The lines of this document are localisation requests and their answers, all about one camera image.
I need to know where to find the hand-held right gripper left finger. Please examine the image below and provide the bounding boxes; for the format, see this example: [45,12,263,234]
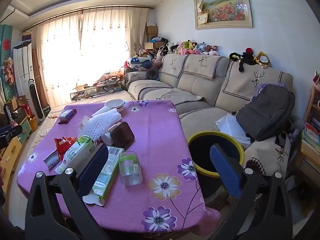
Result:
[25,144,110,240]

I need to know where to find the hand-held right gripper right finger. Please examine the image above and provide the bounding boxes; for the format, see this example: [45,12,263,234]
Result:
[209,144,293,240]

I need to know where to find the black yellow-rimmed trash bin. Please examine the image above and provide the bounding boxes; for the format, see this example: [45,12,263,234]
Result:
[187,131,245,200]

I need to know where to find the red snack packet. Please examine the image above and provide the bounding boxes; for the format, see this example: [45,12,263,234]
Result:
[54,136,78,162]

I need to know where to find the green white carton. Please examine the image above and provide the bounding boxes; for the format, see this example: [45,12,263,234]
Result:
[82,146,125,206]

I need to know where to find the yellow green tv cabinet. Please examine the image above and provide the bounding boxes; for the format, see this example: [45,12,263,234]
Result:
[0,119,32,205]

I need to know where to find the white green milk bottle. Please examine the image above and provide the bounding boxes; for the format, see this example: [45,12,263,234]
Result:
[54,135,98,175]

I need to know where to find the boxes on tv cabinet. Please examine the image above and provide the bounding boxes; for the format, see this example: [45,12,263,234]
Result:
[4,95,33,125]

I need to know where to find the white plastic jar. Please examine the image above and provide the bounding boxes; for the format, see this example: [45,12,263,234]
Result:
[101,124,120,143]

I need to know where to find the clear plastic jar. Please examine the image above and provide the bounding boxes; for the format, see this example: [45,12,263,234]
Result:
[118,151,143,187]

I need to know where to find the black white tower fan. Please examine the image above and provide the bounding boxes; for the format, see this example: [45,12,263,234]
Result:
[27,79,45,122]

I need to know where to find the white papers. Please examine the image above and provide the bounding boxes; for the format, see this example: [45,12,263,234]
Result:
[214,114,252,147]

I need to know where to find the silver foil packet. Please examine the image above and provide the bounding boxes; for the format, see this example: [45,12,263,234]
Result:
[43,149,60,170]

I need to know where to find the brown plastic box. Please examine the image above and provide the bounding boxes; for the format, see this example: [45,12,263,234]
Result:
[110,121,135,152]

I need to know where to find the white foam net sleeve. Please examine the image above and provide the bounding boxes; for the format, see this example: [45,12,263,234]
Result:
[78,109,123,140]

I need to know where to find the tissue pack on red tray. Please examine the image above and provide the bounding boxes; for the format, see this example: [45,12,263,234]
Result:
[58,109,77,125]

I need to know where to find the white paper cup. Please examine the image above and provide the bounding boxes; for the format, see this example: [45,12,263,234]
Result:
[91,105,112,117]

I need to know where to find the blue white tissue pack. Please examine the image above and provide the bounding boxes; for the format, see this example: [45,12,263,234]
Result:
[59,109,75,120]

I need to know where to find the hanging flower decoration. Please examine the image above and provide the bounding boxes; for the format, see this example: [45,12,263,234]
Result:
[1,57,15,85]

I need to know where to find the white bowl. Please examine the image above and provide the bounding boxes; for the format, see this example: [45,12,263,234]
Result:
[104,99,125,114]

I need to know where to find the purple floral tablecloth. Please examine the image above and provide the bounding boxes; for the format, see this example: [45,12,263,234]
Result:
[17,99,222,237]

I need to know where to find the white standing air conditioner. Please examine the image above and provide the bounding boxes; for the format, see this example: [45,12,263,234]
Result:
[13,41,34,98]

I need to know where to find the grey backpack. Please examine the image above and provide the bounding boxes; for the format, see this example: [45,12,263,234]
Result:
[236,84,296,142]

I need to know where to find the pile of books and clutter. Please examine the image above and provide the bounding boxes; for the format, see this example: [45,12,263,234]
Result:
[70,72,125,103]

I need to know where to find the beige sofa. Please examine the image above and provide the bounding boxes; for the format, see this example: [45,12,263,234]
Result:
[124,53,294,180]

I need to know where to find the wooden shelf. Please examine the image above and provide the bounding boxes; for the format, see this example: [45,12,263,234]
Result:
[300,82,320,170]

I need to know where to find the cream sheer curtain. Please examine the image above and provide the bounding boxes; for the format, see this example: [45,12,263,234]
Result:
[32,7,155,108]

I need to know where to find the star patterned suitcase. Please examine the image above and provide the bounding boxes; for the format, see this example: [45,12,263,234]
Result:
[126,57,152,70]

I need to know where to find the black red plush toy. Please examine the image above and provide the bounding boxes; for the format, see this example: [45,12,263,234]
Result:
[229,47,255,72]

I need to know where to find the yellow plush toy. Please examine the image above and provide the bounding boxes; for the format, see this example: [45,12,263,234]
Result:
[254,51,271,69]

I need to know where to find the row of plush toys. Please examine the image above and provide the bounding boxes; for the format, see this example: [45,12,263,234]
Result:
[156,39,220,57]

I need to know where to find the stack of cardboard boxes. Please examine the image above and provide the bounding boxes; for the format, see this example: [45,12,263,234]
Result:
[144,25,159,50]

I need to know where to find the framed flower painting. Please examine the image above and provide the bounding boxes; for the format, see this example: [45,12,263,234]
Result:
[193,0,253,30]

